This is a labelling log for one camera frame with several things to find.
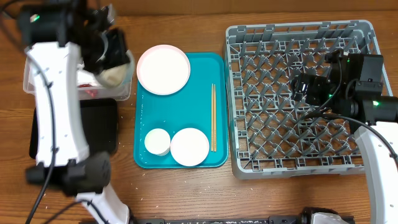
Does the cooked rice pile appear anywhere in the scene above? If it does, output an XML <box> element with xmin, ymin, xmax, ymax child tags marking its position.
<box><xmin>96</xmin><ymin>64</ymin><xmax>128</xmax><ymax>88</ymax></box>

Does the grey bowl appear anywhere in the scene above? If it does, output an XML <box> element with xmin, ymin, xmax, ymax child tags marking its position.
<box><xmin>96</xmin><ymin>29</ymin><xmax>131</xmax><ymax>77</ymax></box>

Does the red snack wrapper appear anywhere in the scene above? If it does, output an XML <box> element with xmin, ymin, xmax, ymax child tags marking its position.
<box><xmin>78</xmin><ymin>84</ymin><xmax>98</xmax><ymax>98</ymax></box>

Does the large pink plate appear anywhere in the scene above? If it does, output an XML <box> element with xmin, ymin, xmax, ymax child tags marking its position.
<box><xmin>137</xmin><ymin>45</ymin><xmax>191</xmax><ymax>95</ymax></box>

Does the white cup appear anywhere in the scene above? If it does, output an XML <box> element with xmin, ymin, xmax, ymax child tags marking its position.
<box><xmin>144</xmin><ymin>128</ymin><xmax>171</xmax><ymax>156</ymax></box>

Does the small pink plate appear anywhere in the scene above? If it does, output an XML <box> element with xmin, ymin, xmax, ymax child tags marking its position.
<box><xmin>170</xmin><ymin>128</ymin><xmax>210</xmax><ymax>167</ymax></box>

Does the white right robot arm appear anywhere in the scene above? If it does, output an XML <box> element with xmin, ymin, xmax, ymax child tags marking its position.
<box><xmin>290</xmin><ymin>50</ymin><xmax>397</xmax><ymax>223</ymax></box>

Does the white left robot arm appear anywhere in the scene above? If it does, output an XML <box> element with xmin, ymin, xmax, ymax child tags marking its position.
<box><xmin>1</xmin><ymin>1</ymin><xmax>134</xmax><ymax>223</ymax></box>

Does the clear plastic waste bin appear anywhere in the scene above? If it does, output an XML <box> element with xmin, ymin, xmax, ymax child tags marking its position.
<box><xmin>22</xmin><ymin>49</ymin><xmax>135</xmax><ymax>102</ymax></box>

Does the grey dishwasher rack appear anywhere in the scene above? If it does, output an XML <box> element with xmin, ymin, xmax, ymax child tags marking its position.
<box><xmin>224</xmin><ymin>20</ymin><xmax>380</xmax><ymax>179</ymax></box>

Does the black waste tray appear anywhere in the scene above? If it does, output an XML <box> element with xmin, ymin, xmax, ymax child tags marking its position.
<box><xmin>30</xmin><ymin>98</ymin><xmax>118</xmax><ymax>166</ymax></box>

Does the wooden chopstick right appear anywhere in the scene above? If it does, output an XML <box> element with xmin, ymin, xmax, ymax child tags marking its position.
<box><xmin>212</xmin><ymin>84</ymin><xmax>216</xmax><ymax>152</ymax></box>

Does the wooden chopstick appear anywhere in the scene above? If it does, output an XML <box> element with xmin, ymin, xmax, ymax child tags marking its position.
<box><xmin>212</xmin><ymin>84</ymin><xmax>216</xmax><ymax>152</ymax></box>
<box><xmin>211</xmin><ymin>83</ymin><xmax>215</xmax><ymax>152</ymax></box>

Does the teal serving tray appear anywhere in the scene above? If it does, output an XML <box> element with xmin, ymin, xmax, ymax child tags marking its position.
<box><xmin>133</xmin><ymin>52</ymin><xmax>229</xmax><ymax>169</ymax></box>

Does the wooden chopstick left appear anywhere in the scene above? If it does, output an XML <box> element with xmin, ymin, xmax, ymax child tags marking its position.
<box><xmin>211</xmin><ymin>83</ymin><xmax>215</xmax><ymax>152</ymax></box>

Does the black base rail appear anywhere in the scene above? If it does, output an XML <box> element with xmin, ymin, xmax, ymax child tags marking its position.
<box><xmin>79</xmin><ymin>207</ymin><xmax>355</xmax><ymax>224</ymax></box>

